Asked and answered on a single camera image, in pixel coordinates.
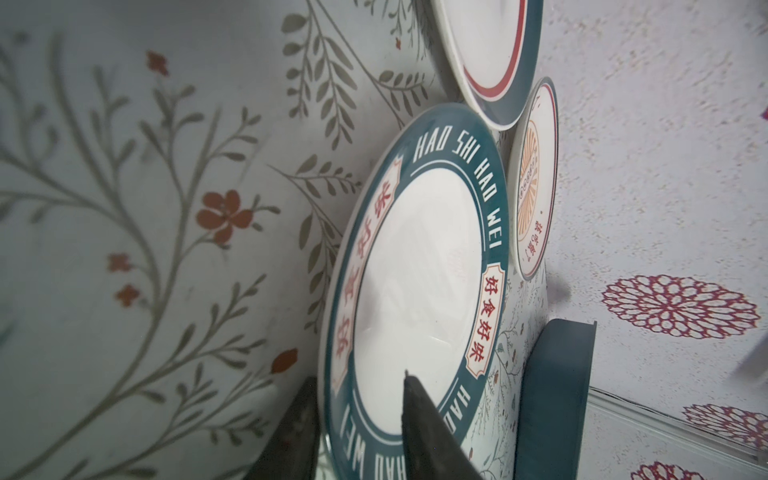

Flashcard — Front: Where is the green red rim plate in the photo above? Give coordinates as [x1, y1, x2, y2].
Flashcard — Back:
[432, 0, 544, 131]

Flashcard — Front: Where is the orange sunburst plate back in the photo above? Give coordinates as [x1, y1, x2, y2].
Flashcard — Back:
[507, 77, 559, 281]

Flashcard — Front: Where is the teal plastic bin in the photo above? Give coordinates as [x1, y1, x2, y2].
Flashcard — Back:
[514, 319, 597, 479]

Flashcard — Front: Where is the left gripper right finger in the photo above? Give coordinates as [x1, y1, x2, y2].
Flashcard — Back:
[401, 372, 481, 479]

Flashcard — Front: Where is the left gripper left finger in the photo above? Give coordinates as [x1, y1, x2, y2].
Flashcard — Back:
[244, 377, 320, 480]

